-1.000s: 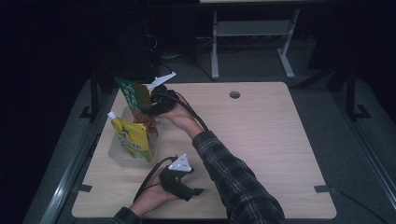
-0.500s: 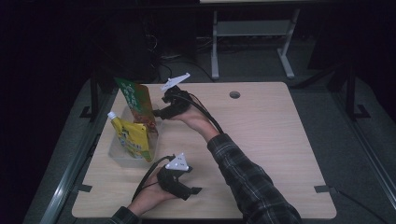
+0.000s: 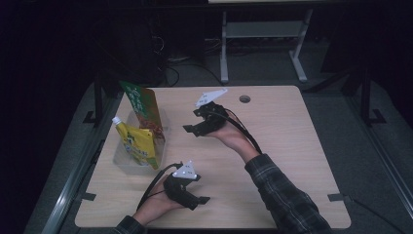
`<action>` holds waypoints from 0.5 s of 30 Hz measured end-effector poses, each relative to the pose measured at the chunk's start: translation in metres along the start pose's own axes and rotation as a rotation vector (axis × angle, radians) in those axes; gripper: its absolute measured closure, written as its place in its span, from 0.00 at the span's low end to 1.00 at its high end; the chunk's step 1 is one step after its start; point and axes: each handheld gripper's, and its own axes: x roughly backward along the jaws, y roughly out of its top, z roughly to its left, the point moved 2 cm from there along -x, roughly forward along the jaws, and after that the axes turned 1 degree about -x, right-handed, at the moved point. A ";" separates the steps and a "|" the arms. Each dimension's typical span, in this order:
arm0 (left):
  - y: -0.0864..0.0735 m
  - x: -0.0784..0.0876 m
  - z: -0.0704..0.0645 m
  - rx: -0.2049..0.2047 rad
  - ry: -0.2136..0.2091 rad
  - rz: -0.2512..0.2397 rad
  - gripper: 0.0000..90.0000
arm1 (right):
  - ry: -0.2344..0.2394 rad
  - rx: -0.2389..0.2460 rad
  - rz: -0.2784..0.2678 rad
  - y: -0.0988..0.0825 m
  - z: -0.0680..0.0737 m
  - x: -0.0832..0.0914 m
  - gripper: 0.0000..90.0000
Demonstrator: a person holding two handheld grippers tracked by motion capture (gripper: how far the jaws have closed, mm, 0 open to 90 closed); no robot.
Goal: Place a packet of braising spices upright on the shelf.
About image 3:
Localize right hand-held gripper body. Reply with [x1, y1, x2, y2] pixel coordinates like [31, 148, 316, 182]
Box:
[193, 88, 229, 137]

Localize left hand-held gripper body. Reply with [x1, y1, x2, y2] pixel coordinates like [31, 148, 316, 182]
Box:
[163, 160, 203, 211]

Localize clear plastic container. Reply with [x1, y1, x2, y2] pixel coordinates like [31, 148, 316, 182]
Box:
[112, 108, 172, 176]

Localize red and green snack bag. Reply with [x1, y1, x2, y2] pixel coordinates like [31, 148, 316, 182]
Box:
[118, 80, 167, 170]

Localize yellow spout pouch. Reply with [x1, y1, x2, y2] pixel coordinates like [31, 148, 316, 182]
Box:
[111, 116, 160, 171]

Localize person's left hand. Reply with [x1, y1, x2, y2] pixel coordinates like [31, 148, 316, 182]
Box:
[131, 180, 185, 227]

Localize person's right hand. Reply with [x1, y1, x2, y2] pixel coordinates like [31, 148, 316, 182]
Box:
[207, 121, 261, 164]

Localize black metal stand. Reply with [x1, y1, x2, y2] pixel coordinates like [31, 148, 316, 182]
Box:
[359, 69, 388, 126]
[82, 72, 105, 128]

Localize left hand-held gripper cable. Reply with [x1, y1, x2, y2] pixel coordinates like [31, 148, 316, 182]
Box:
[135, 162, 184, 211]

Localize hand-held gripper cable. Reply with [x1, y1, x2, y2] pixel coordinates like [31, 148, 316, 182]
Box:
[135, 162, 184, 211]
[212, 107, 263, 156]

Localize right hand-held gripper cable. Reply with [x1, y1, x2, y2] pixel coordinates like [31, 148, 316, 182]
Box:
[212, 107, 263, 156]

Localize black floor cables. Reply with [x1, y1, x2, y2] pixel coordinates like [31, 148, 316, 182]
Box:
[152, 35, 225, 88]

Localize white metal desk frame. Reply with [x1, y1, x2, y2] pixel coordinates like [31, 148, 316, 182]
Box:
[219, 9, 315, 84]

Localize aluminium floor rail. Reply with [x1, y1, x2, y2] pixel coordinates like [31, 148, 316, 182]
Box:
[40, 97, 125, 234]
[344, 94, 413, 209]

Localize thin black floor cable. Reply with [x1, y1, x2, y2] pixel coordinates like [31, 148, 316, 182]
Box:
[352, 198, 407, 234]

